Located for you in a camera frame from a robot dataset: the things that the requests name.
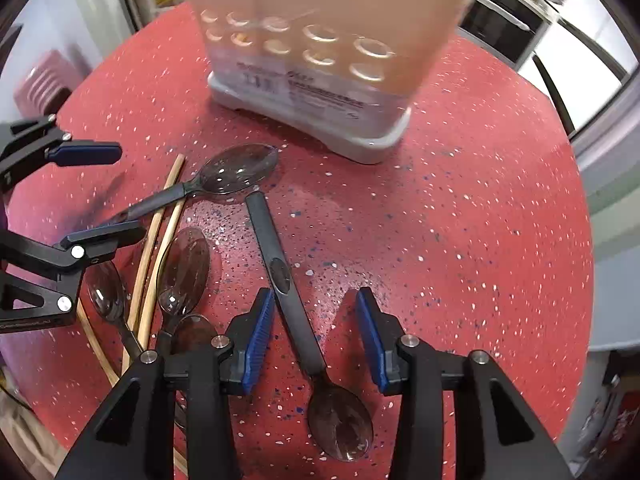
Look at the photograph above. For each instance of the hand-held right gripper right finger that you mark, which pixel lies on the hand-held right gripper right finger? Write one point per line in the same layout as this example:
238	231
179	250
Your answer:
372	345

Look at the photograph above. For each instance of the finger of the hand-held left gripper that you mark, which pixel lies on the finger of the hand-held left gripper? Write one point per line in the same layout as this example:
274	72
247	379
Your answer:
100	240
85	154

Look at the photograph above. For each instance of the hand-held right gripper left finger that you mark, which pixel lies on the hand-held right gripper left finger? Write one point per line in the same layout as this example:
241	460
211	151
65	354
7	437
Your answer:
257	340

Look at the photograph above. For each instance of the wooden chopstick blue patterned end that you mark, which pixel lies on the wooden chopstick blue patterned end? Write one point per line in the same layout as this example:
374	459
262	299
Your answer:
95	345

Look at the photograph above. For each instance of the large dark translucent spoon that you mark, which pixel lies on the large dark translucent spoon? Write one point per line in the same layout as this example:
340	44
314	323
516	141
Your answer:
240	167

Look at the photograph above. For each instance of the beige utensil holder grey base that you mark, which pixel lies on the beige utensil holder grey base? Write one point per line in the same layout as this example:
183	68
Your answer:
325	5

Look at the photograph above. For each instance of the pink plastic drawer unit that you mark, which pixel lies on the pink plastic drawer unit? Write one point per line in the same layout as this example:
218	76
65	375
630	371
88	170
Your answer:
42	82

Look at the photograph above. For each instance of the brown paper bag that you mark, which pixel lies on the brown paper bag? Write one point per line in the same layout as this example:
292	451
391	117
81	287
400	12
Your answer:
25	435

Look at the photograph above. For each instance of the black kitchen appliance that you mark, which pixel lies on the black kitchen appliance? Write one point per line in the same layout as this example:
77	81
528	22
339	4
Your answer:
500	20

